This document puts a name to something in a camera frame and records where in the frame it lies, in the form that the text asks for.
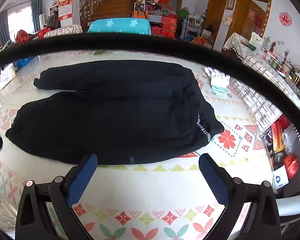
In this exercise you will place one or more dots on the white metal rack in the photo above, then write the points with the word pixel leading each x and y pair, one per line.
pixel 191 27

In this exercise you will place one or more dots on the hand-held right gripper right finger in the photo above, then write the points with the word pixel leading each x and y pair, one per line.
pixel 212 177

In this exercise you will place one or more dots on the wooden door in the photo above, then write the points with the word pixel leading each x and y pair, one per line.
pixel 216 20

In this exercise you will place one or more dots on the white box with blue logo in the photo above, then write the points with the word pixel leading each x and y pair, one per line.
pixel 281 178

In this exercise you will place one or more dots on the white work glove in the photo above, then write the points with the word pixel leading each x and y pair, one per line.
pixel 218 80

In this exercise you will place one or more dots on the red plastic bag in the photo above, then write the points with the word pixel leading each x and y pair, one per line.
pixel 290 166

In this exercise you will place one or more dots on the fringed floral table cover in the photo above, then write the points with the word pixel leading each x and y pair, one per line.
pixel 236 43

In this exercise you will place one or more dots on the cluster of jars and bottles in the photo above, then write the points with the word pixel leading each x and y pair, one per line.
pixel 282 65

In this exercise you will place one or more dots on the blue grey curtain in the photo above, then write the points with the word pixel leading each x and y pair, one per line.
pixel 3 27
pixel 36 12

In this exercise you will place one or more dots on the red paper wall decoration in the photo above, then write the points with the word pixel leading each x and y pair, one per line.
pixel 285 19

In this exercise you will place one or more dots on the teal star blanket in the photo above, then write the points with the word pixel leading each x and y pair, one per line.
pixel 120 25

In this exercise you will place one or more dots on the wooden staircase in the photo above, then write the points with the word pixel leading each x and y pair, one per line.
pixel 115 5

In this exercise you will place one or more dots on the framed wall picture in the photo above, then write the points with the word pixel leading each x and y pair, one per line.
pixel 231 2

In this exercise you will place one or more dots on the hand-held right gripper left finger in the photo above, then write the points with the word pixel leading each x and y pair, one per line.
pixel 83 175

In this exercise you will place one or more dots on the brown white patterned chair cover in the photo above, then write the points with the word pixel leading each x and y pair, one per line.
pixel 257 102
pixel 62 31

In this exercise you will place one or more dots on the red wall calendar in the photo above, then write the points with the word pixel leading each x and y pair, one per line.
pixel 65 5

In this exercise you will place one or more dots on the patterned tablecloth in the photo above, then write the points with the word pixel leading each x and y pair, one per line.
pixel 145 190

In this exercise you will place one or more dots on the black curved band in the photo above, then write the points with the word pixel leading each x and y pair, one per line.
pixel 140 42

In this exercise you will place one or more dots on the black pants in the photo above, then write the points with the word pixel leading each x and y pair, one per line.
pixel 115 110

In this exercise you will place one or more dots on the orange paper bag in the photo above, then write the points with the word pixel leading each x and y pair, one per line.
pixel 140 14

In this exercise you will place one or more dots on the white curved bar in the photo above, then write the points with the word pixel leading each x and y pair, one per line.
pixel 293 205

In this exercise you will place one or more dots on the stack of red gift boxes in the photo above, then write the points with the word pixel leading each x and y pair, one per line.
pixel 165 26

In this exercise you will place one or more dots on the white sign card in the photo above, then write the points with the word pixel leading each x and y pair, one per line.
pixel 6 77

